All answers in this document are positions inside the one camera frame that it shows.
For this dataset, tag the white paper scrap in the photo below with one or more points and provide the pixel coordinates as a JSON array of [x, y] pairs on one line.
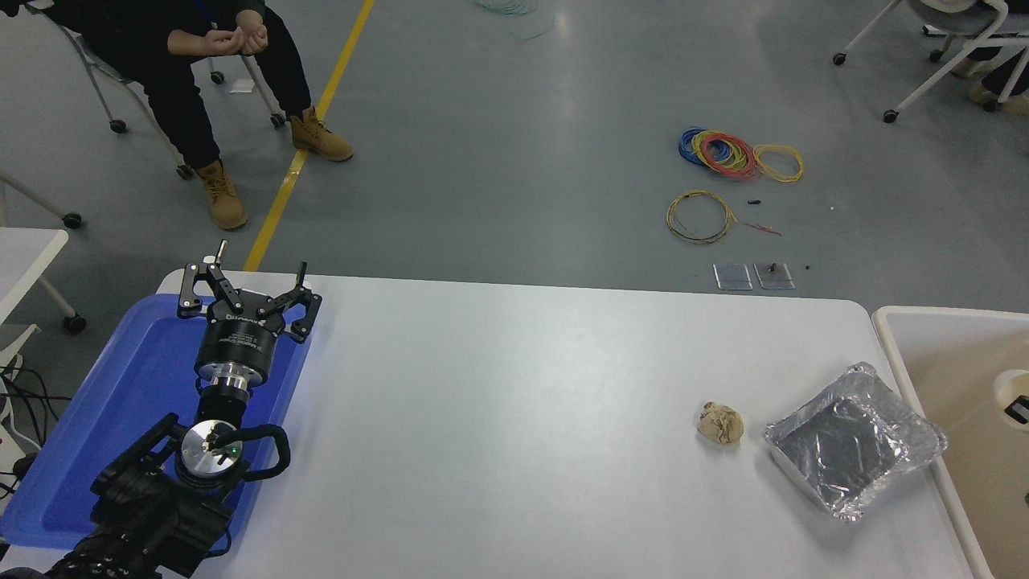
[[239, 87]]

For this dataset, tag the person's left hand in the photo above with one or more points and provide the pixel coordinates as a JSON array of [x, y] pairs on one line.
[[253, 32]]

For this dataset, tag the clear plastic plate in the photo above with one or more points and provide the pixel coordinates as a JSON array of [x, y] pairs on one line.
[[732, 277], [774, 277]]

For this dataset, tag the white side table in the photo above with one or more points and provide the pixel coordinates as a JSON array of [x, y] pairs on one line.
[[24, 257]]

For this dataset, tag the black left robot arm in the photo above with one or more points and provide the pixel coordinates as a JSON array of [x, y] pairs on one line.
[[145, 515]]

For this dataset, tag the wheeled chair with grey legs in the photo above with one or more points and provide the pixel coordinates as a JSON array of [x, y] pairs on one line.
[[117, 126]]

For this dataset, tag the person's right hand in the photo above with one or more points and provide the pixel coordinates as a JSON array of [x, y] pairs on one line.
[[225, 43]]

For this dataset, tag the silver foil tray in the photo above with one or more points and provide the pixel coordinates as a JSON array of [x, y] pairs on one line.
[[844, 450]]

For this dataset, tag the white wheeled office chair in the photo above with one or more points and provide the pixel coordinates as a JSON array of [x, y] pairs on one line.
[[957, 20]]

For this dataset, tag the person's right forearm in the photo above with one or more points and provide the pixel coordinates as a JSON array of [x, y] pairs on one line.
[[186, 42]]

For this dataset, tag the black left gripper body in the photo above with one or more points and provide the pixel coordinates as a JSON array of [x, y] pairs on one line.
[[239, 344]]

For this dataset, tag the white caster leg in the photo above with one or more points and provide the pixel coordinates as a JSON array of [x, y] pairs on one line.
[[71, 220]]

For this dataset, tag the blue plastic tray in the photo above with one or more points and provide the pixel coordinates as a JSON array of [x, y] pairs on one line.
[[137, 394]]

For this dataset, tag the large pale bin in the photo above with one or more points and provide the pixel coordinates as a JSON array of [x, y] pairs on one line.
[[957, 386]]

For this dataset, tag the crumpled tan paper ball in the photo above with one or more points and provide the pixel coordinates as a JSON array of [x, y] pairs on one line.
[[720, 423]]

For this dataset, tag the white paper cup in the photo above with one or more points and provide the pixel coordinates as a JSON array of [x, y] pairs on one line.
[[1006, 384]]

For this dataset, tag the person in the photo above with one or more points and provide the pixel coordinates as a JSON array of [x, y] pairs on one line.
[[177, 104], [1009, 76]]

